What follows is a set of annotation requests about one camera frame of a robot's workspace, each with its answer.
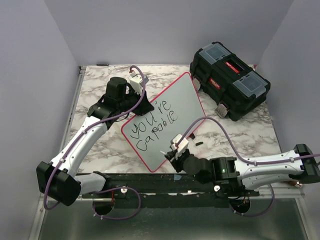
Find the black mounting base rail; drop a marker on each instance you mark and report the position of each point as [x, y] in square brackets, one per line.
[154, 190]

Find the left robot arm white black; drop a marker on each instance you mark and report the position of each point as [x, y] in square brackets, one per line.
[58, 178]

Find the pink-framed whiteboard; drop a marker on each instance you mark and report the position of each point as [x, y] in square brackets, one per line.
[175, 109]

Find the black marker cap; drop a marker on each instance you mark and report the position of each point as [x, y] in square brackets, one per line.
[199, 143]

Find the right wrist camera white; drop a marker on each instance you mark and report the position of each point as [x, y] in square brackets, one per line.
[179, 144]

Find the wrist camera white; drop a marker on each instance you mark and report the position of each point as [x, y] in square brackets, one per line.
[136, 82]
[179, 144]

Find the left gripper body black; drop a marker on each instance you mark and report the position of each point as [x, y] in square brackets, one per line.
[129, 102]

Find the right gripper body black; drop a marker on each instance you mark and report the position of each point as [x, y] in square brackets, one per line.
[178, 162]

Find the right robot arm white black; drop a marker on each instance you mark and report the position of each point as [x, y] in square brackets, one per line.
[233, 175]

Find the blue tape piece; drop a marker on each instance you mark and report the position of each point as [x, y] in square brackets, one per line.
[177, 177]

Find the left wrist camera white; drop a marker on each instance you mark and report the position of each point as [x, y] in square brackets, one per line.
[136, 82]

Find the black toolbox with red handle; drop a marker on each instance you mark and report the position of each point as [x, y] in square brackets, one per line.
[236, 88]

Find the small black strip at wall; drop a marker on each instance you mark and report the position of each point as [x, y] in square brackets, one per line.
[102, 64]

